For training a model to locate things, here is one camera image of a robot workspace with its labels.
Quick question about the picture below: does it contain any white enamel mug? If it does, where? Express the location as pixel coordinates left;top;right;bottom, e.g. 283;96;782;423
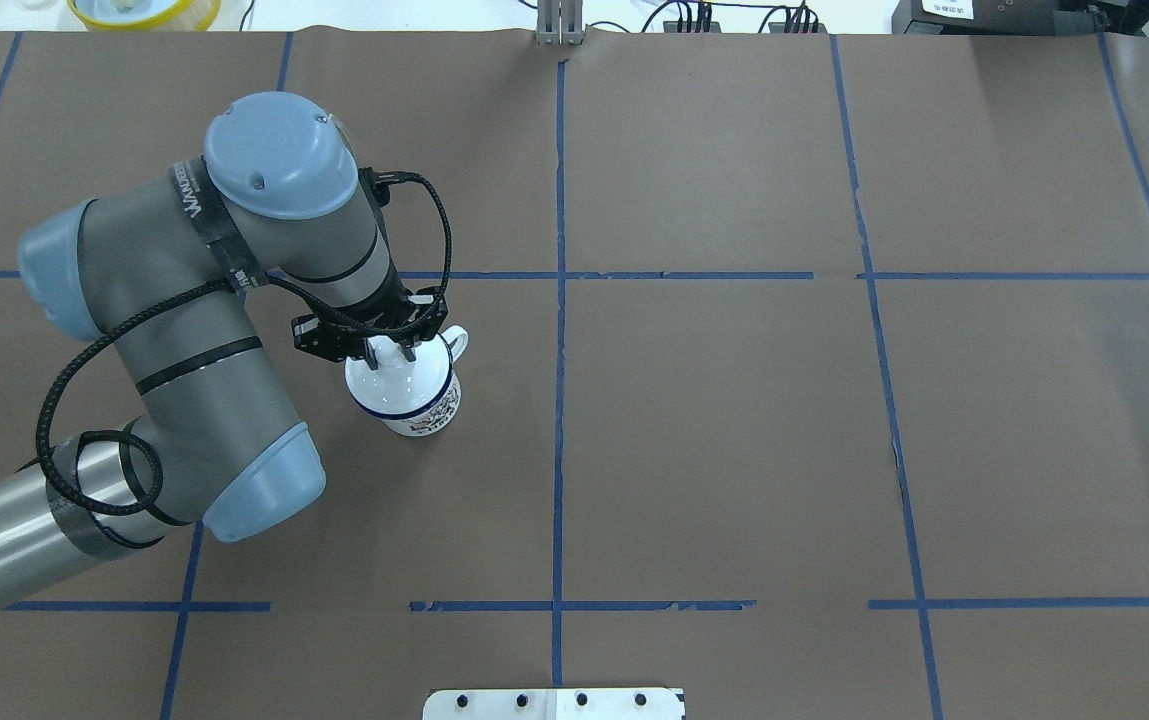
344;325;470;438

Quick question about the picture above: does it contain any white camera mast pedestal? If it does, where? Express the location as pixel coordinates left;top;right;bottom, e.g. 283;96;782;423
422;687;687;719

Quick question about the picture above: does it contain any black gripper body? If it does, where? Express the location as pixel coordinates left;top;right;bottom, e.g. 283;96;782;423
349;270;426;346

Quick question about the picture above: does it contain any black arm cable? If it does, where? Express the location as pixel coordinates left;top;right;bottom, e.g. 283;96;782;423
36;168;455;519

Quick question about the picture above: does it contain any aluminium frame post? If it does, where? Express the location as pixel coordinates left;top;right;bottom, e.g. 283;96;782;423
530;0;586;46

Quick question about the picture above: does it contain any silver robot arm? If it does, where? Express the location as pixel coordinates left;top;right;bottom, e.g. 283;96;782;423
0;91;447;609

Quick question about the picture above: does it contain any white ceramic lid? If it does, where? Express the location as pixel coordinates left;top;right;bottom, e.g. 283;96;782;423
344;336;454;420

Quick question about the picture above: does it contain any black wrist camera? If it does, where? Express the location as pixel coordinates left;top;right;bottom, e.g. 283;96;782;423
277;282;449;369

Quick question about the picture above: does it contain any yellow tape roll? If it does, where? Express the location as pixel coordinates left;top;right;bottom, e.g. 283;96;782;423
65;0;222;32

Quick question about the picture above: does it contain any black computer box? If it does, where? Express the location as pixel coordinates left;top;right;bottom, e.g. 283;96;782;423
890;1;1101;37

